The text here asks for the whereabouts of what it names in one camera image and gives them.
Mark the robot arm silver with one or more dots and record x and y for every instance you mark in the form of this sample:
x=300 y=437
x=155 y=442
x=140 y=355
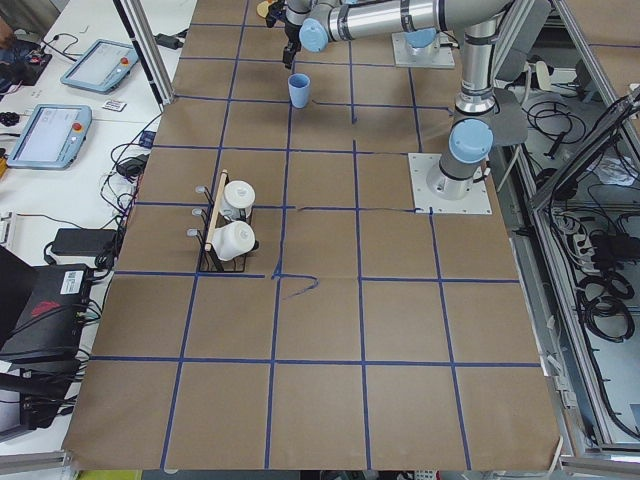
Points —
x=312 y=25
x=296 y=11

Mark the white mug near centre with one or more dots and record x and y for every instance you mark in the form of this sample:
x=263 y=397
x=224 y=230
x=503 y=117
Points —
x=233 y=240

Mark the near teach pendant tablet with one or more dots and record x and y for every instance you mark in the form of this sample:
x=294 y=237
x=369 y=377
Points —
x=52 y=137

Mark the aluminium frame post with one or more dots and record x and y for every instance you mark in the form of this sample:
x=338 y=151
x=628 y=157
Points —
x=135 y=22

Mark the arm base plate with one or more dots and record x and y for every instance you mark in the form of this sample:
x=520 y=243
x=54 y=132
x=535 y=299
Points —
x=435 y=193
x=437 y=55

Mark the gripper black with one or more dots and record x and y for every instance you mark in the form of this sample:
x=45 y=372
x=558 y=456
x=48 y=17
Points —
x=290 y=31

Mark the light blue plastic cup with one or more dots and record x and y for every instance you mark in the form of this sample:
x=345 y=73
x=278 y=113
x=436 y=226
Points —
x=299 y=86

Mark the black computer box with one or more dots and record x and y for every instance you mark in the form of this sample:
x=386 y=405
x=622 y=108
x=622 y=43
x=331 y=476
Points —
x=40 y=312

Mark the black power adapter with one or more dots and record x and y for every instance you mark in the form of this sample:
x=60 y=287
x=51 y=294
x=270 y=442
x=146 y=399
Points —
x=168 y=41

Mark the black wire mug rack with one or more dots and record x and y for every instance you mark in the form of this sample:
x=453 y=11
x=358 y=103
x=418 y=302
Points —
x=208 y=261

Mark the teach pendant tablet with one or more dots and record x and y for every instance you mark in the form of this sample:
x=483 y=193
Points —
x=52 y=137
x=102 y=67

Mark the wooden rack handle rod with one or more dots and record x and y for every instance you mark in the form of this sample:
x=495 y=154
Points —
x=220 y=186

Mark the black power brick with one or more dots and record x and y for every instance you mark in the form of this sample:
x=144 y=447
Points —
x=82 y=242

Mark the white mug at edge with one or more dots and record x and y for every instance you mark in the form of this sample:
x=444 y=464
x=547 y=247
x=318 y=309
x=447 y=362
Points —
x=238 y=200

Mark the far teach pendant tablet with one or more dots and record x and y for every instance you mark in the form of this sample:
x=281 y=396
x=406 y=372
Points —
x=102 y=67

